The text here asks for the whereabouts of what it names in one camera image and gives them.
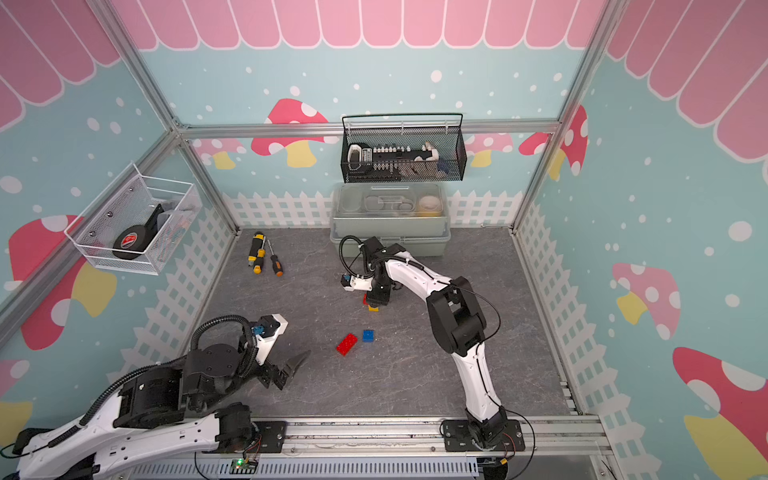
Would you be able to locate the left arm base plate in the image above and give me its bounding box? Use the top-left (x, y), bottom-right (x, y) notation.
top-left (243, 420), bottom-right (288, 456)

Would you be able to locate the black wire mesh basket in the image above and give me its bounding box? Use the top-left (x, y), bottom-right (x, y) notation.
top-left (340, 112), bottom-right (467, 183)

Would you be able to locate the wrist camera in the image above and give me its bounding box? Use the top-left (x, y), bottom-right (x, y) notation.
top-left (251, 314), bottom-right (288, 366)
top-left (340, 274), bottom-right (373, 292)

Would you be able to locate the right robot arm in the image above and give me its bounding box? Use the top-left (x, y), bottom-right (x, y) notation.
top-left (338, 235), bottom-right (508, 450)

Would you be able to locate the orange black small screwdriver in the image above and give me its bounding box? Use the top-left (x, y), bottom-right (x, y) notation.
top-left (266, 239), bottom-right (284, 277)

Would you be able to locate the socket bit set holder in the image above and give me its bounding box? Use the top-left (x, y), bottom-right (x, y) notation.
top-left (342, 143), bottom-right (441, 175)

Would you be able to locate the aluminium front rail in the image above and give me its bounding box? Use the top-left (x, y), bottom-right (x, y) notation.
top-left (277, 415), bottom-right (614, 460)

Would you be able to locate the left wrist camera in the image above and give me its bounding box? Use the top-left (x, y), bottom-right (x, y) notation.
top-left (251, 314), bottom-right (288, 366)

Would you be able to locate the white tape roll in toolbox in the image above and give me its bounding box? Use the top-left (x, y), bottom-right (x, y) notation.
top-left (416, 195), bottom-right (444, 217)

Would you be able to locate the yellow black ratchet screwdriver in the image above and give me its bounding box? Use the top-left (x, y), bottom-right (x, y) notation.
top-left (248, 231), bottom-right (266, 274)

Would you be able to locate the small green circuit board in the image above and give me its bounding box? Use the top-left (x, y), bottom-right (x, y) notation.
top-left (229, 458), bottom-right (259, 475)

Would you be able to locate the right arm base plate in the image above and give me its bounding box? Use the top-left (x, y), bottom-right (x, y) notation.
top-left (439, 419), bottom-right (526, 453)

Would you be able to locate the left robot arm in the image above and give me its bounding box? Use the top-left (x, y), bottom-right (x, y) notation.
top-left (1, 314), bottom-right (310, 479)

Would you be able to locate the green translucent plastic toolbox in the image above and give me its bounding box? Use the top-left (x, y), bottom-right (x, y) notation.
top-left (330, 183), bottom-right (451, 258)

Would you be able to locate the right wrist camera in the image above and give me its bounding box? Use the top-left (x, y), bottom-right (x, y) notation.
top-left (340, 274), bottom-right (373, 292)

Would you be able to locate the clear wall-mounted bin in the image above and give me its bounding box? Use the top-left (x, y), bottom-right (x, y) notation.
top-left (64, 164), bottom-right (202, 276)

